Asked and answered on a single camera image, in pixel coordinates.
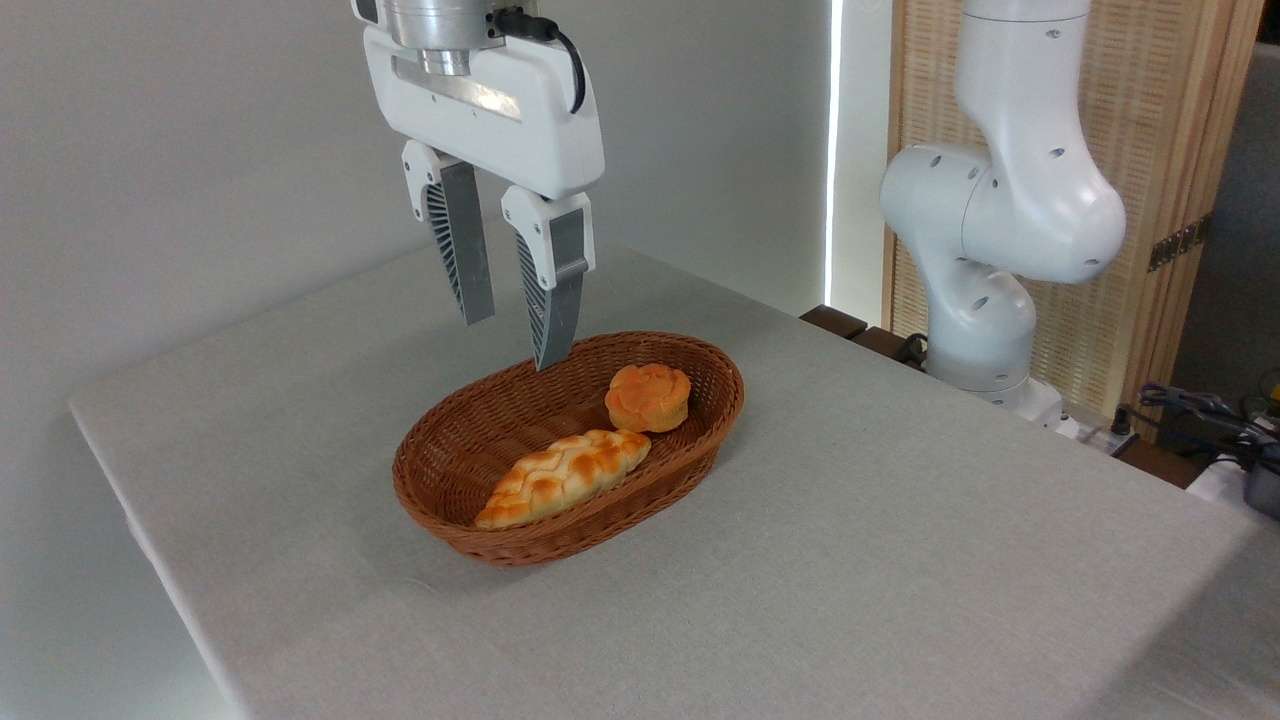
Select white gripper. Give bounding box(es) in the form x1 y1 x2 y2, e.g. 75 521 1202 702
352 0 606 372

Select round orange bread bun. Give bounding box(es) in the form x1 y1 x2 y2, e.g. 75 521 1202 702
604 363 693 434

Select brown oval wicker basket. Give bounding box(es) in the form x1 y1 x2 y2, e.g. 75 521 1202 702
392 331 746 568

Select long braided bread loaf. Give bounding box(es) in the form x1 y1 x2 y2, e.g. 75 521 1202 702
474 428 653 531

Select dark brown wooden bench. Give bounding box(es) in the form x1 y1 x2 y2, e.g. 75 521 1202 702
800 305 929 373

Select grey tablecloth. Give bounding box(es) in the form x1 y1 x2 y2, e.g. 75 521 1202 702
68 240 1280 720

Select bamboo folding screen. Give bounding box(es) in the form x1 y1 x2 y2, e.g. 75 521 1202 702
883 0 1266 431

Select black metal screen hinge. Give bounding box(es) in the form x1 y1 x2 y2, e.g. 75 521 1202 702
1148 213 1214 273

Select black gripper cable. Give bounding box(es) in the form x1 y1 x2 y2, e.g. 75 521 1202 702
495 8 588 116

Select tangled dark cables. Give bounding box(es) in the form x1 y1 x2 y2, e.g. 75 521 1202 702
1135 378 1280 471

